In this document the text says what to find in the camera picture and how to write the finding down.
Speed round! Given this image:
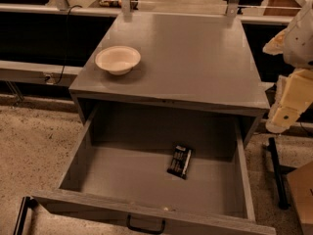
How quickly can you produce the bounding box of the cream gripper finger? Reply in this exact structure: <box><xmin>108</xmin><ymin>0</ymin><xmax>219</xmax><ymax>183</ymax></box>
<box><xmin>262</xmin><ymin>29</ymin><xmax>287</xmax><ymax>56</ymax></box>
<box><xmin>265</xmin><ymin>69</ymin><xmax>313</xmax><ymax>134</ymax></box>

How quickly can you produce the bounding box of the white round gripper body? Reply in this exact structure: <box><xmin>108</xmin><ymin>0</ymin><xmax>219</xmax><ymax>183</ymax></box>
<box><xmin>283</xmin><ymin>0</ymin><xmax>313</xmax><ymax>69</ymax></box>

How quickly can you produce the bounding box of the black rxbar chocolate wrapper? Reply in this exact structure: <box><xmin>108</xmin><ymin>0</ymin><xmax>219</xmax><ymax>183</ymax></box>
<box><xmin>167</xmin><ymin>145</ymin><xmax>193</xmax><ymax>180</ymax></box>

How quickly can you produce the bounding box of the grey wooden cabinet counter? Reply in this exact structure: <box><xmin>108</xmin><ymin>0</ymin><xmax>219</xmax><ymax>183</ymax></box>
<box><xmin>69</xmin><ymin>11</ymin><xmax>269</xmax><ymax>143</ymax></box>

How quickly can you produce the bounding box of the open grey wooden drawer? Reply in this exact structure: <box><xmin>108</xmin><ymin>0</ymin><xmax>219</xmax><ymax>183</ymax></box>
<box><xmin>33</xmin><ymin>102</ymin><xmax>276</xmax><ymax>235</ymax></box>

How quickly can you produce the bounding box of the black metal stand leg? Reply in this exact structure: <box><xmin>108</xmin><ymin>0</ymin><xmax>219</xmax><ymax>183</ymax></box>
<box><xmin>267</xmin><ymin>137</ymin><xmax>290</xmax><ymax>210</ymax></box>

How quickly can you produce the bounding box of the brown cardboard box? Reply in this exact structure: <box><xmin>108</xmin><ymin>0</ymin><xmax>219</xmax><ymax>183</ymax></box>
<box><xmin>287</xmin><ymin>162</ymin><xmax>313</xmax><ymax>235</ymax></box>

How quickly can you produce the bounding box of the white ceramic bowl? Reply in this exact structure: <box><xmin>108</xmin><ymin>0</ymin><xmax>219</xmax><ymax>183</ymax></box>
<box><xmin>95</xmin><ymin>46</ymin><xmax>141</xmax><ymax>75</ymax></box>

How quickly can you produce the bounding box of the black drawer handle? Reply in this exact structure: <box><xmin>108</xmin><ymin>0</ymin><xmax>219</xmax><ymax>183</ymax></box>
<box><xmin>126</xmin><ymin>214</ymin><xmax>166</xmax><ymax>235</ymax></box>

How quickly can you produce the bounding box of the black power cable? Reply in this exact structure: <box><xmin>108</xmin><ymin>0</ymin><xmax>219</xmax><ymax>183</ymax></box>
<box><xmin>52</xmin><ymin>4</ymin><xmax>84</xmax><ymax>86</ymax></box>

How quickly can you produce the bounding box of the grey metal rail shelf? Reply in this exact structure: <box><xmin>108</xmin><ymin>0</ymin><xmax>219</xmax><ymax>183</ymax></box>
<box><xmin>0</xmin><ymin>61</ymin><xmax>82</xmax><ymax>87</ymax></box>

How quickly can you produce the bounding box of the black metal frame lower left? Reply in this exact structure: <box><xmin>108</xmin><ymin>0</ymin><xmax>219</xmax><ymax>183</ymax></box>
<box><xmin>13</xmin><ymin>196</ymin><xmax>38</xmax><ymax>235</ymax></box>

